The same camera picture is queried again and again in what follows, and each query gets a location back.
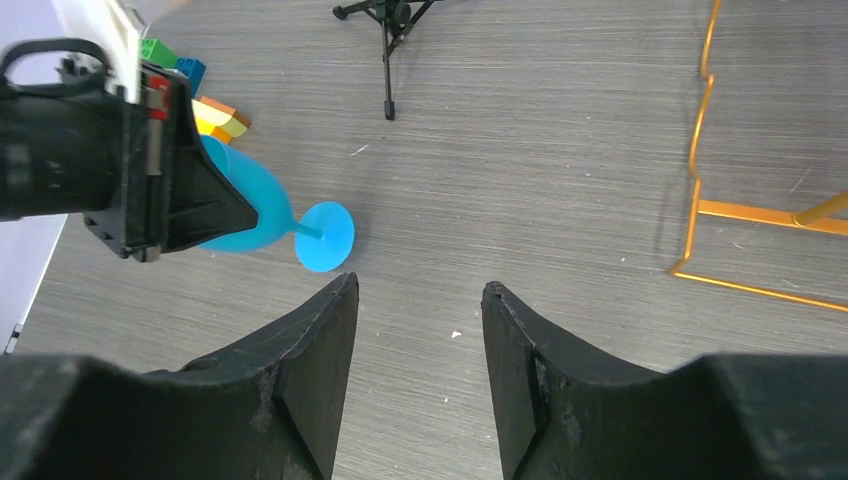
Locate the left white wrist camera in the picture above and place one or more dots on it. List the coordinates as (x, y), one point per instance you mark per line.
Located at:
(117, 27)

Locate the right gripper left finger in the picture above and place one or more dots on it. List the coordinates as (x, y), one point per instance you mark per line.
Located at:
(268, 406)

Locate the gold wire glass rack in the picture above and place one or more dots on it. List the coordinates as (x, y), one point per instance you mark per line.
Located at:
(766, 153)

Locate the blue toy block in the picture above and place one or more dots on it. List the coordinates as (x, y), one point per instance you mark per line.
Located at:
(194, 70)

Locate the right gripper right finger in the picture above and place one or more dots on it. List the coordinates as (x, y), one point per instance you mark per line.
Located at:
(566, 409)

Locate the light yellow wooden block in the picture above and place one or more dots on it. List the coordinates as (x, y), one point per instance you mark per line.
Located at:
(230, 119)

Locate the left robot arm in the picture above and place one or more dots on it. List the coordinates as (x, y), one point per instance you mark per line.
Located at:
(59, 142)

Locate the blue wine glass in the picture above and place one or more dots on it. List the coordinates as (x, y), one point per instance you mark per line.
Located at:
(323, 238)

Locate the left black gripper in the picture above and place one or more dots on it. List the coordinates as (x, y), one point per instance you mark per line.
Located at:
(169, 195)

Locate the green toy block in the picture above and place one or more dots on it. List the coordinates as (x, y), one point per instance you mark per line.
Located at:
(155, 51)

